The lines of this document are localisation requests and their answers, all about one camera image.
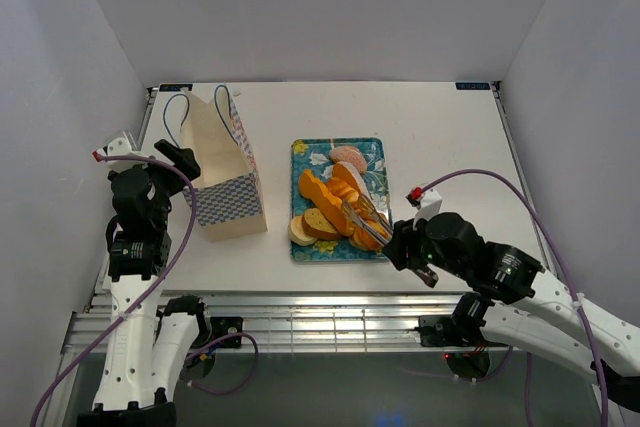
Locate right blue corner label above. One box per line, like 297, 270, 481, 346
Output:
455, 82, 491, 91

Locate left blue corner label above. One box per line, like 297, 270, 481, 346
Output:
158, 83, 193, 92

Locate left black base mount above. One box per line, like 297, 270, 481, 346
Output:
206, 316, 244, 349

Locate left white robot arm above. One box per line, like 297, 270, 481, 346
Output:
76, 132, 212, 426

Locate pale round bread slice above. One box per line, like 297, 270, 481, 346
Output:
288, 216, 317, 246

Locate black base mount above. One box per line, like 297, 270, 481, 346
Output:
206, 316, 244, 349
414, 315, 469, 347

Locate blue checkered paper bag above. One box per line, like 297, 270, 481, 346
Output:
169, 84, 268, 242

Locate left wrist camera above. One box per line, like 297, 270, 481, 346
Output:
92, 131, 141, 173

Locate twisted braided fake bread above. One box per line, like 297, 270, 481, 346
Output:
327, 177, 392, 252

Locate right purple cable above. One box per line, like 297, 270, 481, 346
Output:
399, 168, 610, 427

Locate white-edged fake bread slice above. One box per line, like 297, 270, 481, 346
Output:
332, 162, 371, 199

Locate brown baguette slice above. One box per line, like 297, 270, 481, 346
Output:
301, 208, 343, 241

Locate pink round fake bread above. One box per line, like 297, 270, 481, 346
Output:
329, 145, 368, 173

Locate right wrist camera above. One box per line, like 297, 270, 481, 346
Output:
406, 187, 443, 224

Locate blue corner label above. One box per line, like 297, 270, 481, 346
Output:
455, 82, 491, 91
158, 83, 193, 92

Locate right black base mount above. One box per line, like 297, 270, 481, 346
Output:
414, 315, 469, 347

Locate aluminium frame rail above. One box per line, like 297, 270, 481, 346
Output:
62, 291, 604, 356

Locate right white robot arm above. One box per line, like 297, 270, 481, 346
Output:
383, 212, 639, 411

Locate orange long fake bread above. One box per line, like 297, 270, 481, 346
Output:
298, 169, 355, 237

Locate purple cable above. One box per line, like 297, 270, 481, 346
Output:
29, 155, 260, 427
399, 168, 610, 427

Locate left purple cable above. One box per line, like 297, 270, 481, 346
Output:
29, 155, 260, 427

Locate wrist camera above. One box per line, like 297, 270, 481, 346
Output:
92, 131, 141, 173
406, 187, 443, 224

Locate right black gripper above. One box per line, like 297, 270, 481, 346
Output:
380, 209, 468, 280

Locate teal floral tray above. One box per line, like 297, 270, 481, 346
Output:
289, 138, 391, 263

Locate metal tongs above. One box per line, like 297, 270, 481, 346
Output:
341, 196, 441, 290

